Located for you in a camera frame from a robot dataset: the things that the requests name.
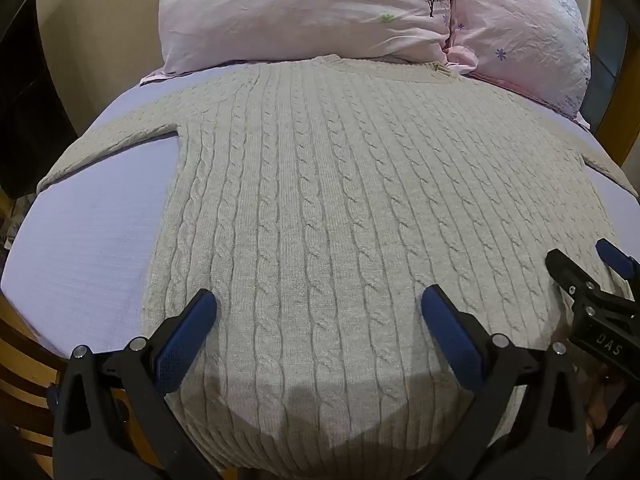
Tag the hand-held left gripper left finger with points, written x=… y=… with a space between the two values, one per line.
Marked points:
x=184 y=341

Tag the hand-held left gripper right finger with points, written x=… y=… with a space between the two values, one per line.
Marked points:
x=451 y=341

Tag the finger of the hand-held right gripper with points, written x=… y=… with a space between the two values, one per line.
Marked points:
x=616 y=256
x=564 y=272

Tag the lavender bed sheet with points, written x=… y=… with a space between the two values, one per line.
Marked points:
x=90 y=240

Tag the wooden headboard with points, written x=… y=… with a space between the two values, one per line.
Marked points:
x=631 y=90

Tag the pink crinkled floral pillow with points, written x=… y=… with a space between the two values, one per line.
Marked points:
x=520 y=35

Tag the dark cabinet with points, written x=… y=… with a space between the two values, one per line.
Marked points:
x=35 y=110

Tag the large pink floral pillow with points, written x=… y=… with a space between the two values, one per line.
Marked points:
x=300 y=10

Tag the wooden bed frame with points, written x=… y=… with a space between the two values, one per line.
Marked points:
x=20 y=360

